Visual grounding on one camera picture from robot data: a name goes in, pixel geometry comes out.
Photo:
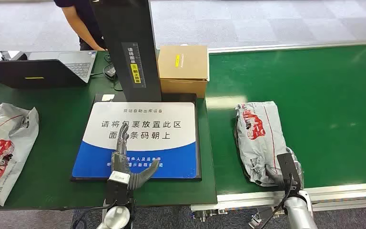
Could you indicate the shiny silver device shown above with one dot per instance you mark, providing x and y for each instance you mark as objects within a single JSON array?
[{"x": 0, "y": 55}]

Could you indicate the brown cardboard box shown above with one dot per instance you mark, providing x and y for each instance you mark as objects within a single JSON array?
[{"x": 186, "y": 69}]

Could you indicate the black weighing device column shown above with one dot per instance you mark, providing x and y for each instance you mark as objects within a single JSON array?
[{"x": 123, "y": 28}]

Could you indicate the grey laptop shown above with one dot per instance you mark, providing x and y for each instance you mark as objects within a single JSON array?
[{"x": 28, "y": 74}]

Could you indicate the black power adapter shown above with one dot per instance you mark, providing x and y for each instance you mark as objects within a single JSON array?
[{"x": 109, "y": 70}]

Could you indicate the yellow label on box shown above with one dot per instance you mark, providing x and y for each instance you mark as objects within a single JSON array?
[{"x": 177, "y": 60}]

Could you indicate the person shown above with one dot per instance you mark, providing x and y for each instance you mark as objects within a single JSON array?
[{"x": 82, "y": 19}]

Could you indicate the grey courier bag package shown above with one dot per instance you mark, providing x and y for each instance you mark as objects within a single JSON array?
[{"x": 258, "y": 139}]

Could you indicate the white sticker on platform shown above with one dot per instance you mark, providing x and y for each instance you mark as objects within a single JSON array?
[{"x": 108, "y": 97}]

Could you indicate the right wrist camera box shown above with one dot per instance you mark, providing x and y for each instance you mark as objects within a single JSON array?
[{"x": 288, "y": 167}]

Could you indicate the yellow black ruler label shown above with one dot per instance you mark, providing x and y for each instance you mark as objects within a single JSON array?
[{"x": 134, "y": 66}]

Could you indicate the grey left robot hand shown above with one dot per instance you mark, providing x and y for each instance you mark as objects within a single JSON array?
[{"x": 120, "y": 161}]

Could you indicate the blue white weighing platform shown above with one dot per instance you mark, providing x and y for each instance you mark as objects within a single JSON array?
[{"x": 157, "y": 132}]

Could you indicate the white courier bag red print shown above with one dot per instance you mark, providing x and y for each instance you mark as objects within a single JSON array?
[{"x": 6, "y": 148}]

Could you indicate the green conveyor belt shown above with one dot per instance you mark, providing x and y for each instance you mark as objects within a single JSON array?
[{"x": 312, "y": 88}]

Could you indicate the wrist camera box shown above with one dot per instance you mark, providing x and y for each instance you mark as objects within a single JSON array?
[
  {"x": 119, "y": 189},
  {"x": 288, "y": 167}
]

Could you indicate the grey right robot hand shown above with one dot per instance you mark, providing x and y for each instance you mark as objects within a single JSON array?
[{"x": 274, "y": 177}]

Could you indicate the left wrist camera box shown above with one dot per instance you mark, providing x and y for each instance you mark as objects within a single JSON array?
[{"x": 119, "y": 189}]

